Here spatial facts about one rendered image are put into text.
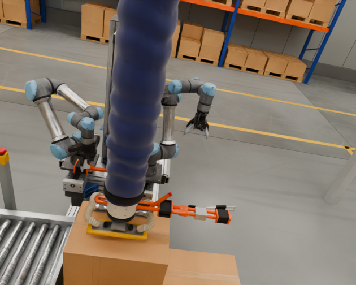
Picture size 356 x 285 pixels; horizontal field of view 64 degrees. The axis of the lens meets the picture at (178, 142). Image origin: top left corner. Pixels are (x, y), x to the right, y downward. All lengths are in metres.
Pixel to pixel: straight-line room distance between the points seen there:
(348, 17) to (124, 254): 10.25
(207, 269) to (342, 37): 9.76
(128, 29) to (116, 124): 0.41
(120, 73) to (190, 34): 7.82
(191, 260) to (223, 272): 0.25
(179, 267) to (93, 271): 0.67
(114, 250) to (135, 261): 0.13
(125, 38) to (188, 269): 1.69
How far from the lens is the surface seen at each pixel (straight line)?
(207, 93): 1.57
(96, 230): 1.72
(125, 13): 1.14
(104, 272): 1.90
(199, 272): 2.30
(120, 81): 1.20
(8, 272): 2.27
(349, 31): 11.22
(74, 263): 1.87
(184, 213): 1.71
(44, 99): 2.02
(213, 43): 8.60
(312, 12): 9.12
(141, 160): 1.40
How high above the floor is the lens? 2.41
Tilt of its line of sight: 32 degrees down
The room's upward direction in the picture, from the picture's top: 13 degrees clockwise
